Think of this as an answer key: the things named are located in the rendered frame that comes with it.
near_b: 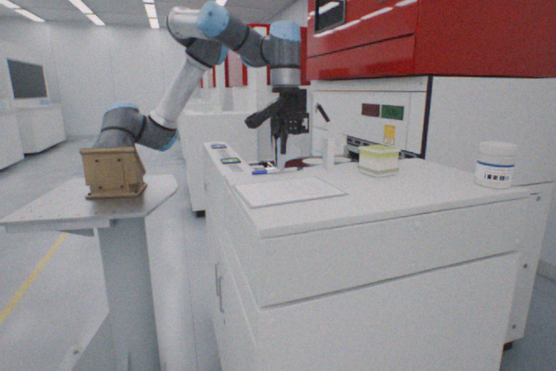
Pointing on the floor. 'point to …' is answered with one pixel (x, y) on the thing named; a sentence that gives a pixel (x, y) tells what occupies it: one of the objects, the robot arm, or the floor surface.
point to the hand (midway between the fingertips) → (278, 166)
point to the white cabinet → (363, 317)
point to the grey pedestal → (122, 307)
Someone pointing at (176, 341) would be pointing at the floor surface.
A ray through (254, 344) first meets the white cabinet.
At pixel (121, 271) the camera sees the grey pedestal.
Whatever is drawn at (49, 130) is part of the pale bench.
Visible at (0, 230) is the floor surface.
